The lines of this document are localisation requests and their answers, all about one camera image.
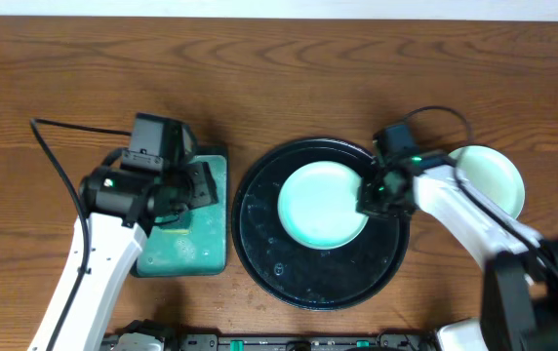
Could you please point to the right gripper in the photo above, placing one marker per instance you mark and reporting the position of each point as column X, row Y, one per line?
column 370, row 196

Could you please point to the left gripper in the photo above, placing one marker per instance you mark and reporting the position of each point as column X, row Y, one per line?
column 203, row 183

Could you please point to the green sponge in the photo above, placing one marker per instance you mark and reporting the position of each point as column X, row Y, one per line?
column 179, row 224

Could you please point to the mint plate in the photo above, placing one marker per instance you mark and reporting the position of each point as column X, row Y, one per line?
column 494, row 175
column 317, row 205

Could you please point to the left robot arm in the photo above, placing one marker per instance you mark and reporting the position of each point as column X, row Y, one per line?
column 114, row 250

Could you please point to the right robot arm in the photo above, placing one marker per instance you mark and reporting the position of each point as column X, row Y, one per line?
column 520, row 267

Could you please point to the black rectangular tray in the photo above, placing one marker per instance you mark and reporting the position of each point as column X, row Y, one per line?
column 203, row 251

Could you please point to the round black tray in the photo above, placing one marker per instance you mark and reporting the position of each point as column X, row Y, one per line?
column 297, row 275

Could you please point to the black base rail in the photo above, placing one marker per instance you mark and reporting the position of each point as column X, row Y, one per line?
column 148, row 335

